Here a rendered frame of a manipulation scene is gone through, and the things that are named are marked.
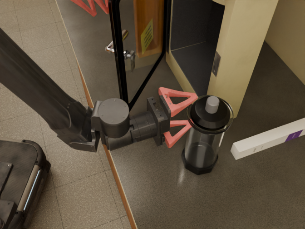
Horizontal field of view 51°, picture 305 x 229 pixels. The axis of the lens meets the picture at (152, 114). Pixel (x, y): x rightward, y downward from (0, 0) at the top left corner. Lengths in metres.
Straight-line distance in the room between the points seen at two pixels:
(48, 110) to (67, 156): 1.50
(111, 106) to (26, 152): 1.32
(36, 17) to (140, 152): 2.33
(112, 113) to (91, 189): 1.39
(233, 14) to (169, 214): 0.51
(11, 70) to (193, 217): 0.57
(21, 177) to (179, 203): 1.11
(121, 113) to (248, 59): 0.39
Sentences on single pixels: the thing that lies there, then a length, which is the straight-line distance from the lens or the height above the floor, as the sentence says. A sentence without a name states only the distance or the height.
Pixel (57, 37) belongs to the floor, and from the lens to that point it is 2.85.
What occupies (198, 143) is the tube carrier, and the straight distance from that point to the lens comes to 0.79.
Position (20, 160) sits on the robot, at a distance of 1.87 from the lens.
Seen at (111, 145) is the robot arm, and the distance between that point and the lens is 0.65.
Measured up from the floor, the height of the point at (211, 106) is 1.21.
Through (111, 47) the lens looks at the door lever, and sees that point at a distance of 0.84.
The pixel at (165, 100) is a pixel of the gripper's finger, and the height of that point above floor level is 1.27.
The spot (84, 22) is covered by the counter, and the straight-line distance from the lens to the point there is 1.38.
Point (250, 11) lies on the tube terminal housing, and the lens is 0.73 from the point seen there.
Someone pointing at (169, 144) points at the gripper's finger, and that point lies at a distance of 0.72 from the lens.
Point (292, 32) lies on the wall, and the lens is 1.26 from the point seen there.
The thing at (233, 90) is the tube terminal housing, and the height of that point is 1.09.
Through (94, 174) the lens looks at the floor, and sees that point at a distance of 1.99.
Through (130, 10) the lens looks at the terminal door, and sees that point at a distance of 0.78.
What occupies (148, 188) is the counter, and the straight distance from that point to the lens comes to 0.90.
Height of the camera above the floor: 1.76
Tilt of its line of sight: 54 degrees down
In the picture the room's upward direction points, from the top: straight up
